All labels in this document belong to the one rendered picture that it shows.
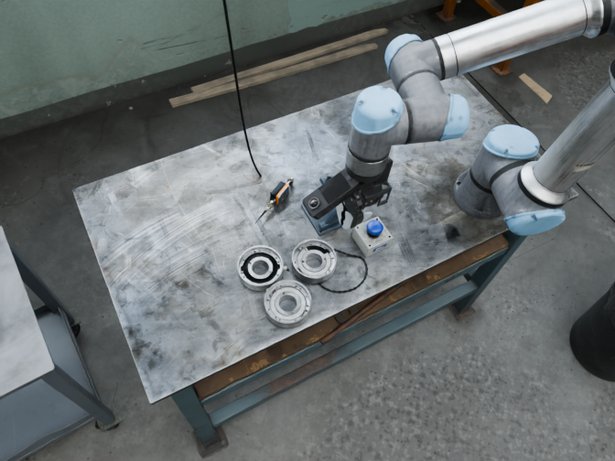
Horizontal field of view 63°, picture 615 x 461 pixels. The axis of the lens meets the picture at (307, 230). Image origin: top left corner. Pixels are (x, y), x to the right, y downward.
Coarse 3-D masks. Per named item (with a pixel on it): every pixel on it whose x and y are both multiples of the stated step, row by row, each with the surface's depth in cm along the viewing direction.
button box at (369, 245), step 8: (360, 224) 123; (352, 232) 124; (360, 232) 122; (368, 232) 121; (384, 232) 122; (360, 240) 122; (368, 240) 121; (376, 240) 121; (384, 240) 121; (392, 240) 122; (360, 248) 124; (368, 248) 119; (376, 248) 121; (384, 248) 124; (368, 256) 123
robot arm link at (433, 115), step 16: (416, 80) 85; (432, 80) 85; (400, 96) 88; (416, 96) 84; (432, 96) 83; (448, 96) 83; (416, 112) 81; (432, 112) 81; (448, 112) 82; (464, 112) 82; (416, 128) 82; (432, 128) 82; (448, 128) 83; (464, 128) 83
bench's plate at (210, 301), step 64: (256, 128) 144; (320, 128) 145; (128, 192) 130; (192, 192) 131; (256, 192) 132; (448, 192) 135; (576, 192) 138; (128, 256) 120; (192, 256) 121; (384, 256) 124; (448, 256) 125; (128, 320) 111; (192, 320) 112; (256, 320) 113; (320, 320) 114; (192, 384) 106
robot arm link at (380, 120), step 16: (368, 96) 79; (384, 96) 80; (352, 112) 83; (368, 112) 78; (384, 112) 78; (400, 112) 79; (352, 128) 83; (368, 128) 80; (384, 128) 79; (400, 128) 81; (352, 144) 85; (368, 144) 83; (384, 144) 83; (400, 144) 84; (368, 160) 86
